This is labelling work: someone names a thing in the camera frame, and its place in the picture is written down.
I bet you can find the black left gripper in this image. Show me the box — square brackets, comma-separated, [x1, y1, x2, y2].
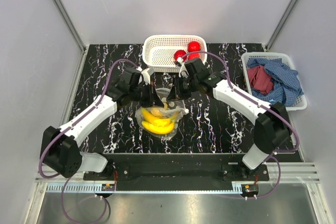
[130, 81, 164, 108]

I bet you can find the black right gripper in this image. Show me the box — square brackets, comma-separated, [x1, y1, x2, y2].
[166, 74, 198, 102]

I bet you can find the polka dot zip top bag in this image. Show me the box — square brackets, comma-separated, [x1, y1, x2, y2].
[135, 88, 190, 141]

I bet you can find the yellow fake banana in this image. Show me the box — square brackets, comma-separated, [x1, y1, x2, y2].
[141, 108, 177, 135]

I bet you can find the red fake tomato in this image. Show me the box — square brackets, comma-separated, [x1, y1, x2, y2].
[173, 50, 186, 61]

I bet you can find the small red fake fruit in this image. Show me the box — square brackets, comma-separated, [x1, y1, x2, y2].
[188, 53, 200, 60]

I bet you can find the red fake apple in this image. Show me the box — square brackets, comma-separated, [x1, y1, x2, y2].
[187, 41, 201, 52]

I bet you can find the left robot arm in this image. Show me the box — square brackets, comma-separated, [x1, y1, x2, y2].
[39, 68, 163, 180]

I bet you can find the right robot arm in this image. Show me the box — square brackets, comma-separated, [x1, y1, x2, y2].
[167, 58, 293, 180]

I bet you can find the white perforated plastic basket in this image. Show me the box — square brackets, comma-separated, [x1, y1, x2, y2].
[142, 34, 208, 73]

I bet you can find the dark red cloth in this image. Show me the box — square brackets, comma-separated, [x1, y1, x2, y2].
[247, 66, 274, 95]

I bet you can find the lavender plastic basket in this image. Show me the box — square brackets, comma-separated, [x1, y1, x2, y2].
[241, 52, 307, 111]

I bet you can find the blue checkered cloth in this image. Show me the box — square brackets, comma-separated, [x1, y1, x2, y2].
[247, 58, 303, 107]

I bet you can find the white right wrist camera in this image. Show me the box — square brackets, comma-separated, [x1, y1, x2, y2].
[175, 57, 189, 78]

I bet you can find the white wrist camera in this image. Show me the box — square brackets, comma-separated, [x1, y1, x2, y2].
[141, 68, 154, 84]
[175, 57, 189, 78]

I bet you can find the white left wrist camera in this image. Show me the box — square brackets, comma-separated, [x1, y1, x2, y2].
[141, 68, 154, 84]

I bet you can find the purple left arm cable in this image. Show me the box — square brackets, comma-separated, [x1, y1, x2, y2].
[38, 59, 144, 178]

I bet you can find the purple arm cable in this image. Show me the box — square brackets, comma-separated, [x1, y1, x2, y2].
[38, 59, 144, 178]
[178, 50, 300, 153]

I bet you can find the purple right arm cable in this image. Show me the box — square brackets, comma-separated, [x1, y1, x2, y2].
[178, 50, 300, 153]

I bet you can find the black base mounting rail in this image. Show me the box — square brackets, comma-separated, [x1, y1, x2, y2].
[83, 154, 271, 193]

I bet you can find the left aluminium frame post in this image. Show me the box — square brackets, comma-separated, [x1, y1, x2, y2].
[52, 0, 86, 53]

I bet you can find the aluminium frame post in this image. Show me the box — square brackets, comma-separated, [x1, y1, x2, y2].
[52, 0, 86, 53]
[265, 0, 300, 51]

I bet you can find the right aluminium frame post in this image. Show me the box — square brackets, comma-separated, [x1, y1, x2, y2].
[265, 0, 300, 51]

